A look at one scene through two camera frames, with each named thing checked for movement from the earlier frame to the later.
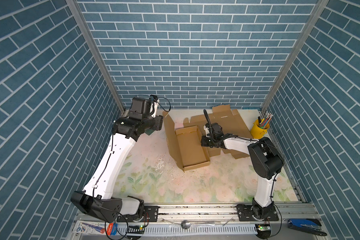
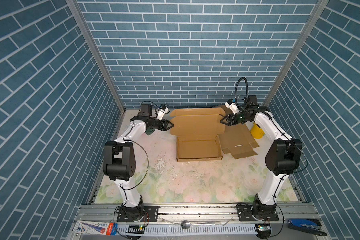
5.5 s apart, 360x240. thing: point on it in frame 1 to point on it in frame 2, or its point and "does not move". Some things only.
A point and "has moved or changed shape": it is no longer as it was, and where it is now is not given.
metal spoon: x=186 y=224 does not move
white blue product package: x=96 y=228 does not move
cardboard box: x=185 y=144 has moved or changed shape
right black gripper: x=203 y=142 to x=228 y=123
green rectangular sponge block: x=149 y=131 does not move
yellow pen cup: x=257 y=132 does not move
